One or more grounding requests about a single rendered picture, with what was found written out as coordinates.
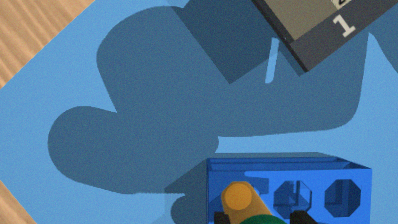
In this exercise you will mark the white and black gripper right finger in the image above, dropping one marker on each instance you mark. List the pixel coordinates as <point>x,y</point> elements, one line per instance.
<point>301,217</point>

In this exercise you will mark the blue tube rack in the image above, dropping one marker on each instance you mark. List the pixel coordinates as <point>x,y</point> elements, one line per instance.
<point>317,180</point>

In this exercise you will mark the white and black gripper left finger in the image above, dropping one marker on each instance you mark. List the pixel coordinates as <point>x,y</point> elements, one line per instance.
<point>221,218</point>

